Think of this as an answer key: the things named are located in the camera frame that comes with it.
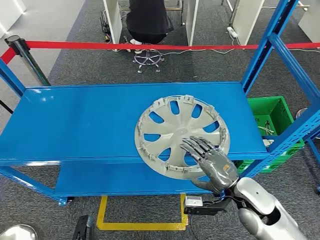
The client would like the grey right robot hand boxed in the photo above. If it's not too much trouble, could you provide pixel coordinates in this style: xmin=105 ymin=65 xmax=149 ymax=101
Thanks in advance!
xmin=179 ymin=135 xmax=240 ymax=195

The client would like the silver plastic wheel hubcap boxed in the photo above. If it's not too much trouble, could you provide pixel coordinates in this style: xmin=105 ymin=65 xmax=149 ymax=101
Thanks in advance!
xmin=134 ymin=94 xmax=231 ymax=181

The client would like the blue metal shelf rack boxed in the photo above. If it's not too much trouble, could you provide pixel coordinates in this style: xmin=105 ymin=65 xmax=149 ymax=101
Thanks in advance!
xmin=0 ymin=0 xmax=320 ymax=207

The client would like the open green plastic crate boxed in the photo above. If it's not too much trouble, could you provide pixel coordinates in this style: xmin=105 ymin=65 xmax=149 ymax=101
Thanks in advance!
xmin=235 ymin=96 xmax=305 ymax=174

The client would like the chrome office chair base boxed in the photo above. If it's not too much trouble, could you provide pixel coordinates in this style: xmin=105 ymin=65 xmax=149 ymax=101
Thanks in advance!
xmin=132 ymin=48 xmax=165 ymax=74

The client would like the white desk side panel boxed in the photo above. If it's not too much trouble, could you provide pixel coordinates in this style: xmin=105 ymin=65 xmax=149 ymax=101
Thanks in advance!
xmin=297 ymin=0 xmax=320 ymax=43
xmin=103 ymin=0 xmax=123 ymax=45
xmin=186 ymin=0 xmax=200 ymax=47
xmin=232 ymin=0 xmax=265 ymax=46

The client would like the person seated at desk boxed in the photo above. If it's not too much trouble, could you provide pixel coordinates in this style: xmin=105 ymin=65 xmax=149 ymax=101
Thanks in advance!
xmin=125 ymin=0 xmax=174 ymax=54

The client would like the black electronic device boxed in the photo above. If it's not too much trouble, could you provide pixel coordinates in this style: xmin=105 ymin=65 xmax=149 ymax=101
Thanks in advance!
xmin=100 ymin=10 xmax=111 ymax=34

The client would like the chrome barrier stanchion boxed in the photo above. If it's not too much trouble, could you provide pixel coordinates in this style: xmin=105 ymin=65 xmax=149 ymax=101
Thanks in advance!
xmin=4 ymin=34 xmax=51 ymax=87

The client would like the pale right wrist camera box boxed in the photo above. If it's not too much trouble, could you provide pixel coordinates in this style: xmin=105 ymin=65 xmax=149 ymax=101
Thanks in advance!
xmin=183 ymin=195 xmax=233 ymax=217

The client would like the white cable bundle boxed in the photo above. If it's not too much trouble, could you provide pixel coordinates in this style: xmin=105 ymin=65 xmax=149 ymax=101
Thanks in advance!
xmin=257 ymin=120 xmax=275 ymax=147

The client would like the white floor cable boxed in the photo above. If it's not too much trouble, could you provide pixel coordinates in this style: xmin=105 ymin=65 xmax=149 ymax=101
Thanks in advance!
xmin=159 ymin=47 xmax=237 ymax=56

